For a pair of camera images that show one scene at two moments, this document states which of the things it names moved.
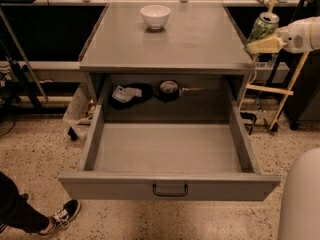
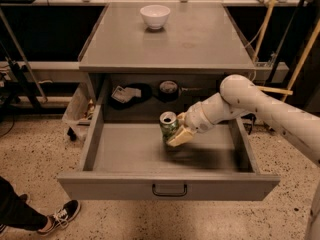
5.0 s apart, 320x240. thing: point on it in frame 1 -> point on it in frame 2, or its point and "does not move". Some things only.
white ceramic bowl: x=155 y=16 does not move
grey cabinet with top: x=167 y=63 does not move
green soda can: x=266 y=23 -> x=169 y=124
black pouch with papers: x=127 y=95 does not move
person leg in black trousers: x=16 y=210 does not move
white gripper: x=294 y=36 -> x=197 y=119
